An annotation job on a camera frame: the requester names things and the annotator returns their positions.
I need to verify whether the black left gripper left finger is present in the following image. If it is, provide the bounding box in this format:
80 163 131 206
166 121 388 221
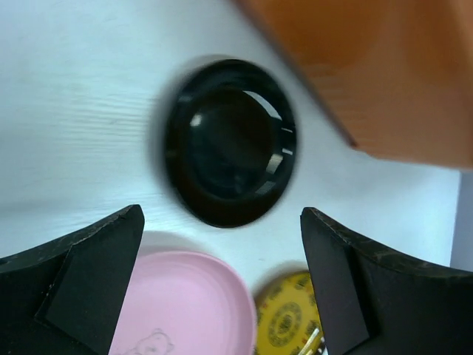
1 204 145 354

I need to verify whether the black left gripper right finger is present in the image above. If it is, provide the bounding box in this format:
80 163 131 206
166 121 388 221
300 207 472 354

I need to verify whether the orange plastic bin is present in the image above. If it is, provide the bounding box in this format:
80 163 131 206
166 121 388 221
238 1 472 169

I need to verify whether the yellow patterned round plate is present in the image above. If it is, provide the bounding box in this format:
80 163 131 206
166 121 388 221
254 271 326 355

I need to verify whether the pink round plate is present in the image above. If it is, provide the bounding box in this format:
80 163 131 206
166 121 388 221
109 251 256 355

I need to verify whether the black round plate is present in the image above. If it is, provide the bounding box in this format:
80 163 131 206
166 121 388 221
162 58 297 229

